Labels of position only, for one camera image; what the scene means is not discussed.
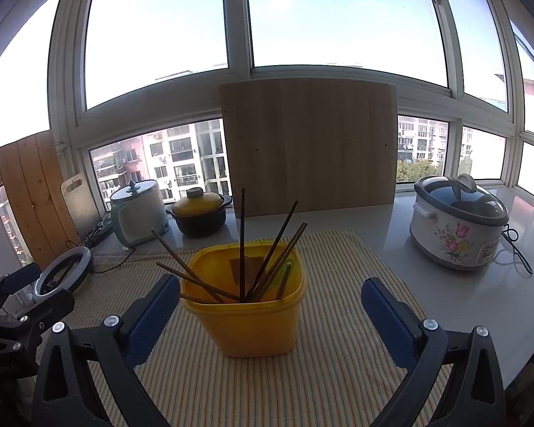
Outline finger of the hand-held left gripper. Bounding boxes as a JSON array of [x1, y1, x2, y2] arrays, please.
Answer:
[[0, 263, 42, 307], [0, 290, 75, 359]]

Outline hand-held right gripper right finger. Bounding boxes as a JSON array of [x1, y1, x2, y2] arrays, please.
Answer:
[[360, 277, 507, 427]]

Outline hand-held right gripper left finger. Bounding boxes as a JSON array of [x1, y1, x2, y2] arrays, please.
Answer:
[[32, 274, 182, 427]]

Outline yellow plastic container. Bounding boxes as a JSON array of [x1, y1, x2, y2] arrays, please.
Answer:
[[180, 240, 306, 359]]

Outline green plastic spoon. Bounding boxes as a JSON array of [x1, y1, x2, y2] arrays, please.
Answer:
[[276, 263, 293, 300]]

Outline black chopstick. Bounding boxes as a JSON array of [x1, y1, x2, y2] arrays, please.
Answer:
[[238, 188, 246, 301], [245, 201, 299, 301]]

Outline striped cloth mat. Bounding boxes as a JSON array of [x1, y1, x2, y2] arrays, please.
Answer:
[[36, 229, 452, 427]]

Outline orange-brown plank board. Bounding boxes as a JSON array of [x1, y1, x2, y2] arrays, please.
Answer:
[[0, 130, 81, 268]]

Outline white cutting board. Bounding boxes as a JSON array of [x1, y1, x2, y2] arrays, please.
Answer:
[[61, 173, 102, 243]]

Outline teal and white rice cooker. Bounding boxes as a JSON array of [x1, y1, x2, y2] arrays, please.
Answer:
[[110, 179, 170, 247]]

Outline white floral slow cooker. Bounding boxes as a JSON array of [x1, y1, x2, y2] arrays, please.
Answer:
[[409, 173, 510, 270]]

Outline black pot with yellow lid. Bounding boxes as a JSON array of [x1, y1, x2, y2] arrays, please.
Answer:
[[166, 188, 232, 237]]

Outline large light wooden board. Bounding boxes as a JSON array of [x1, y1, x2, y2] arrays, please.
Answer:
[[217, 78, 399, 218]]

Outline white ring light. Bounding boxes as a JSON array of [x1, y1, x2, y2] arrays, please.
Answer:
[[35, 246, 94, 299]]

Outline black ring light cable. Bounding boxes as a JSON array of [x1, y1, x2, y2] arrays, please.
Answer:
[[66, 240, 136, 274]]

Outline black slow cooker cable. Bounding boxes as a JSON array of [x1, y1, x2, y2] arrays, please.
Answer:
[[501, 227, 534, 275]]

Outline white window frame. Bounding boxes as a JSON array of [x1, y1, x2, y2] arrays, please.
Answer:
[[0, 0, 534, 214]]

